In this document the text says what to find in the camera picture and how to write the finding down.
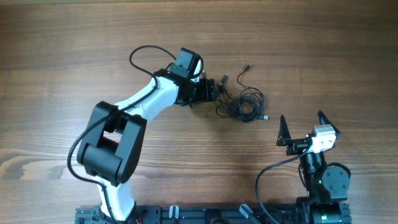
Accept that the black right camera cable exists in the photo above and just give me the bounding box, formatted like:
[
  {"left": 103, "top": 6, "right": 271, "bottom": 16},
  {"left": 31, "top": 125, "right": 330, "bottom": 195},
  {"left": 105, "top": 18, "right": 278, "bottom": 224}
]
[{"left": 255, "top": 139, "right": 312, "bottom": 224}]

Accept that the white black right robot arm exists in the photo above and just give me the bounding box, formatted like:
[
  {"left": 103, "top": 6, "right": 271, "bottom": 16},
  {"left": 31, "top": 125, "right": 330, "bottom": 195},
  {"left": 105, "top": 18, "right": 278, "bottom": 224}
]
[{"left": 276, "top": 111, "right": 352, "bottom": 224}]

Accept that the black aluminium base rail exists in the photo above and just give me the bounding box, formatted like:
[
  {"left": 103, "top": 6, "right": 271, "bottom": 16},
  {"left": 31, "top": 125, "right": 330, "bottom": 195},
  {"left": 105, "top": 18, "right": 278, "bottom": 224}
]
[{"left": 74, "top": 203, "right": 352, "bottom": 224}]

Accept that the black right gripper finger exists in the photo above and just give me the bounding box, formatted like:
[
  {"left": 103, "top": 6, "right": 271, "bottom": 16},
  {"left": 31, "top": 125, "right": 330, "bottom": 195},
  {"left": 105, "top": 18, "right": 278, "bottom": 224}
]
[
  {"left": 318, "top": 110, "right": 340, "bottom": 134},
  {"left": 276, "top": 115, "right": 292, "bottom": 146}
]

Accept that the black camera cable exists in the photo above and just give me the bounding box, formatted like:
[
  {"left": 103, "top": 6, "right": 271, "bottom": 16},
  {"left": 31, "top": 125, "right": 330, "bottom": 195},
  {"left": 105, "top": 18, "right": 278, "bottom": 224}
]
[
  {"left": 255, "top": 139, "right": 312, "bottom": 224},
  {"left": 67, "top": 45, "right": 178, "bottom": 224}
]

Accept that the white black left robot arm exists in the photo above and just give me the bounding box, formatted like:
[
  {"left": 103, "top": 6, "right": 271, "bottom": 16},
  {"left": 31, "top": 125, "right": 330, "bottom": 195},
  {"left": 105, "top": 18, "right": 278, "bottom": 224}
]
[{"left": 70, "top": 48, "right": 217, "bottom": 223}]

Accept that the thin black USB cable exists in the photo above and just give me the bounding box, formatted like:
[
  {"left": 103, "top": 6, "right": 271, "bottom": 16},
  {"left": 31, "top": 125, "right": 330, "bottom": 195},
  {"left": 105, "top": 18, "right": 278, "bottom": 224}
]
[{"left": 215, "top": 63, "right": 269, "bottom": 123}]

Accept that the black left camera cable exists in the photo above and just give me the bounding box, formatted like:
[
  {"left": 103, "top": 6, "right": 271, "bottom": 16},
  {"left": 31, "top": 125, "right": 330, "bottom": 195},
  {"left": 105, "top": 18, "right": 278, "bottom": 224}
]
[{"left": 67, "top": 45, "right": 178, "bottom": 224}]

